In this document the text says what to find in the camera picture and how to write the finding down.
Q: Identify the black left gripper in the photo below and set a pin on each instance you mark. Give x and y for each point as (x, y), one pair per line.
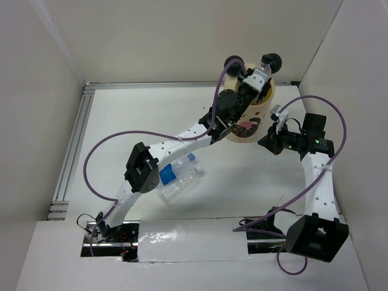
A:
(260, 95)

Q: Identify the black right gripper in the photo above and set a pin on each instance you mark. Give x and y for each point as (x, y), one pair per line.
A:
(271, 141)

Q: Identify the black label plastic bottle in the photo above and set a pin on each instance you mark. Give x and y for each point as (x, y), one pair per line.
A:
(264, 65)

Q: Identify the clear white cap plastic bottle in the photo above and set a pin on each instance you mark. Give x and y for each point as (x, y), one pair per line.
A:
(180, 185)

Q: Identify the light blue label plastic bottle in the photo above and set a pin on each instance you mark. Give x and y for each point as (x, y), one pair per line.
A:
(172, 171)

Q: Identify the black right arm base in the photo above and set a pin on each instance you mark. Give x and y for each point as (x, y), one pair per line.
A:
(269, 235)

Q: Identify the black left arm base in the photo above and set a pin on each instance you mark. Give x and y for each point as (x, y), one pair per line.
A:
(121, 241)

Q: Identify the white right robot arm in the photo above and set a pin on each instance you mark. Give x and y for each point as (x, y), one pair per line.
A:
(318, 233)

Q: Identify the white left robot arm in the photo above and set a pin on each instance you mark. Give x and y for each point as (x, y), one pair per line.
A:
(238, 112)

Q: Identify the beige cylindrical bin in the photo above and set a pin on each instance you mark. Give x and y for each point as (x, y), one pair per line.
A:
(248, 128)

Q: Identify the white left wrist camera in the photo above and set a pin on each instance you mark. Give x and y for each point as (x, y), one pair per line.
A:
(257, 80)

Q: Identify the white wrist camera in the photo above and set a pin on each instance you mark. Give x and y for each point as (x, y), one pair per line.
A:
(257, 80)
(278, 114)

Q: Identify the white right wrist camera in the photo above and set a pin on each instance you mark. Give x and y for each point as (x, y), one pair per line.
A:
(278, 114)

